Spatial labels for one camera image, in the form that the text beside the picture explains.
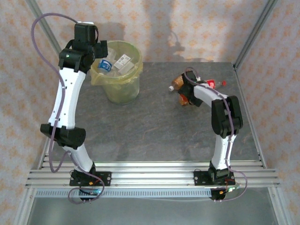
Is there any tea bottle with orange cap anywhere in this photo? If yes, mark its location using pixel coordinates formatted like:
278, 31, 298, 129
178, 93, 189, 107

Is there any blue label water bottle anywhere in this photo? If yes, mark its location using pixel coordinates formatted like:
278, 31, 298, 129
97, 58, 113, 72

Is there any brown red label drink bottle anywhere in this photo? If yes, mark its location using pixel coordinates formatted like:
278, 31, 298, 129
167, 74, 188, 92

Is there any clear square bottle white label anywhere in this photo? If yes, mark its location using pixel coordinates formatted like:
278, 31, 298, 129
113, 53, 138, 71

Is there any red label cola bottle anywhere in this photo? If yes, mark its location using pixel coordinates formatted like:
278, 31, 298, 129
203, 79, 227, 90

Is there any green mesh waste bin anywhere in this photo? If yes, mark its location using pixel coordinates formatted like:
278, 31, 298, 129
90, 40, 144, 105

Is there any small controller circuit board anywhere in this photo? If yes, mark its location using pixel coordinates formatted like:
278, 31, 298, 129
219, 184, 242, 195
79, 188, 102, 196

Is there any aluminium frame post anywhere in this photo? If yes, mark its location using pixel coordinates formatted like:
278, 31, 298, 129
233, 0, 280, 71
25, 0, 71, 71

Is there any aluminium table side rail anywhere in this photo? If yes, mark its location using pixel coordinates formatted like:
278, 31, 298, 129
233, 67, 267, 169
35, 64, 76, 169

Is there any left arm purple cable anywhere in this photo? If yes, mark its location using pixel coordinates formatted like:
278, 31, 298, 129
31, 13, 106, 204

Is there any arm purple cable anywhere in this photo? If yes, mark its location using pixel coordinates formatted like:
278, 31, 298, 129
185, 67, 249, 203
31, 13, 106, 204

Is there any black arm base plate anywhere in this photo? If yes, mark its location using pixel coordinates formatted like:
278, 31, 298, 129
69, 171, 112, 187
194, 170, 236, 187

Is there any aluminium front rail beam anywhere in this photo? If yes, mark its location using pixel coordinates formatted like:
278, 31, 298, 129
25, 160, 281, 188

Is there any grey slotted cable duct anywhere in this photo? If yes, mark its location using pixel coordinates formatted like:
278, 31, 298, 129
35, 188, 213, 198

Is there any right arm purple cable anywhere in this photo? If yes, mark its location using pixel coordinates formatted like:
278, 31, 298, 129
185, 67, 249, 203

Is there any aluminium frame leg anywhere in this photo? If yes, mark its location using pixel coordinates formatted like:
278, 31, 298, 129
267, 187, 292, 225
14, 187, 36, 225

